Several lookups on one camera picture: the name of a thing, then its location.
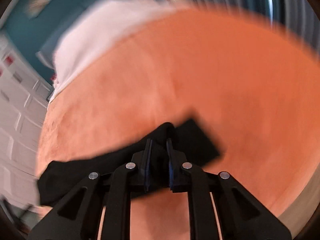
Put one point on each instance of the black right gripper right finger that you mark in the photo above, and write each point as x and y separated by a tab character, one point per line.
219	206

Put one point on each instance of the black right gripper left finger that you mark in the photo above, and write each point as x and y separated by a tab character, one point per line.
98	204

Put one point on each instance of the black pants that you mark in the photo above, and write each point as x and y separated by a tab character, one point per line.
150	154

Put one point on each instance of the orange plush bed blanket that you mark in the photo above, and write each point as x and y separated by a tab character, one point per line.
253	88

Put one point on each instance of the white panelled wardrobe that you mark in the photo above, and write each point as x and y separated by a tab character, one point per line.
24	96

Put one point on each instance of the blue upholstered headboard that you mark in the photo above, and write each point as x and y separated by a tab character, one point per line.
46	52

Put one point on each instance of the white bed sheet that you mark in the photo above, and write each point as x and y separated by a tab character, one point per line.
98	28

